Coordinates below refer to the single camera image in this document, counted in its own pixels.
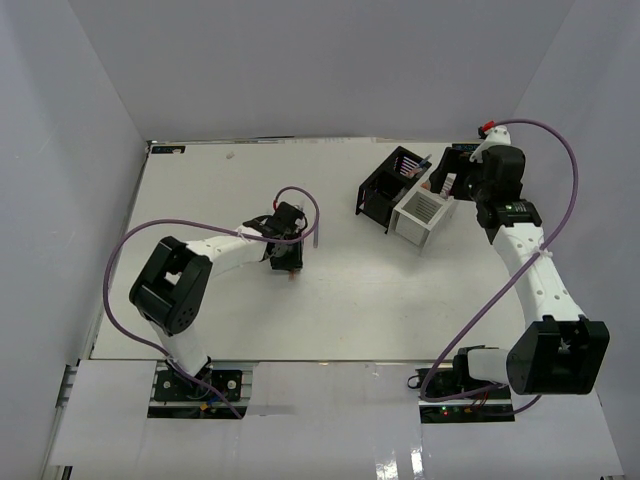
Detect black slotted container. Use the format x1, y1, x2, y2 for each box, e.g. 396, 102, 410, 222
355, 146, 432, 232

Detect white slotted container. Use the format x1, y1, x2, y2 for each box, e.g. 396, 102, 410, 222
389, 173, 458, 256

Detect left blue table label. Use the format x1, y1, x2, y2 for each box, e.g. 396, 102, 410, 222
150, 145, 186, 155

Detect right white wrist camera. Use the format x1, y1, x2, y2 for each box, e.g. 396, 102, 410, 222
470, 121, 511, 163

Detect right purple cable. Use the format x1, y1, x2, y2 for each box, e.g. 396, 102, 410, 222
418, 118, 581, 417

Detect blue table label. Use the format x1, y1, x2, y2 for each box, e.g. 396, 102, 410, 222
150, 145, 186, 155
451, 143, 480, 153

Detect blue pen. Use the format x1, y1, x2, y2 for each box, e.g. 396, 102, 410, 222
417, 154, 432, 169

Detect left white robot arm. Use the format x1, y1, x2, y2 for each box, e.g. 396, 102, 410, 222
129, 202, 308, 399

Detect purple cable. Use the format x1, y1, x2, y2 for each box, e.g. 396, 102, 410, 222
103, 186, 321, 420
418, 118, 581, 417

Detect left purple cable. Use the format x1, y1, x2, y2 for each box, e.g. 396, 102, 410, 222
103, 186, 321, 420

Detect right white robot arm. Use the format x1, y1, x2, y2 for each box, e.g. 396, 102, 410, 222
429, 145, 610, 399

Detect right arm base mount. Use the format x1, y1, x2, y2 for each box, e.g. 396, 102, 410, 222
419, 345, 515, 425

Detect right blue table label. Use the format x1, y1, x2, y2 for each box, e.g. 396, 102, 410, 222
451, 143, 480, 153

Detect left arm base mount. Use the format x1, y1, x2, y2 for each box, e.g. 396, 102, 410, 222
147, 362, 253, 420

